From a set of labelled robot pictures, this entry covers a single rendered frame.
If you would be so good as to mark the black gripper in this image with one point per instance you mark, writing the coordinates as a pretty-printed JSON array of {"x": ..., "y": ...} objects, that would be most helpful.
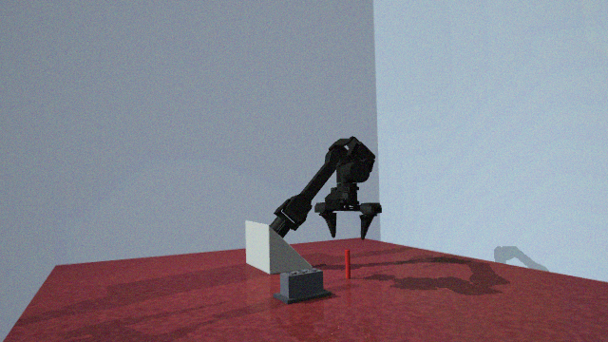
[{"x": 369, "y": 210}]

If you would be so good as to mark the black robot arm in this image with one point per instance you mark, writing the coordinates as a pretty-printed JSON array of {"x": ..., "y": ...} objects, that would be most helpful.
[{"x": 352, "y": 166}]

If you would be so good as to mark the red peg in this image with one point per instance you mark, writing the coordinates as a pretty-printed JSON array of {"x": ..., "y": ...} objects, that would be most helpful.
[{"x": 348, "y": 263}]

